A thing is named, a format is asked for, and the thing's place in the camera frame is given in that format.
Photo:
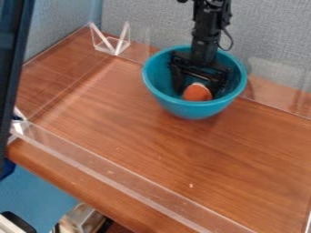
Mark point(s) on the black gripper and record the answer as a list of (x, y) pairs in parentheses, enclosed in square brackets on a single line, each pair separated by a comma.
[(199, 63)]

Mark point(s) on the brown white toy mushroom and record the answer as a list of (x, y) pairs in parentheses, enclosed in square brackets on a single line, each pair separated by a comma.
[(196, 92)]

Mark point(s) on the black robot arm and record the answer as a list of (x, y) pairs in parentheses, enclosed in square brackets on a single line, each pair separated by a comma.
[(211, 16)]

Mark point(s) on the blue plastic bowl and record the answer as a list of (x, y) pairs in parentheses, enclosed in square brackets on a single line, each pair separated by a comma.
[(156, 79)]

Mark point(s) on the clear acrylic back barrier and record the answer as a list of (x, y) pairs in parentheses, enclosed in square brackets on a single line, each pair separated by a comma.
[(264, 91)]

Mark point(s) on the clear acrylic barrier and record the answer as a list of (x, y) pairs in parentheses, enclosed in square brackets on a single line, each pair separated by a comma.
[(264, 91), (125, 196)]

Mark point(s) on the clear acrylic front barrier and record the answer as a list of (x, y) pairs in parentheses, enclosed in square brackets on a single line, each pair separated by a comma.
[(125, 196)]

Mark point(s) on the metal object under table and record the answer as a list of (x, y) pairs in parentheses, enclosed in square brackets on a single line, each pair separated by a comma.
[(81, 219)]

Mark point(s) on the blue cloth object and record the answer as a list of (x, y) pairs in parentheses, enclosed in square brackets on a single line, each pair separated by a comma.
[(6, 165)]

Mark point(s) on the black white object bottom-left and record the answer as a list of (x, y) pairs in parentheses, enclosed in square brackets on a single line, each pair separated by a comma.
[(12, 224)]

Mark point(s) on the clear acrylic corner bracket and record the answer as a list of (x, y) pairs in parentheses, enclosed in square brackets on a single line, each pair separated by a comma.
[(106, 44)]

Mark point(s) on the clear acrylic left bracket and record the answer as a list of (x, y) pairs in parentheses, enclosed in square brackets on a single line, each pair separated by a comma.
[(18, 124)]

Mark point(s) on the dark blue foreground post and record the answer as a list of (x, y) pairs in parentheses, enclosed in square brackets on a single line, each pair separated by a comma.
[(16, 14)]

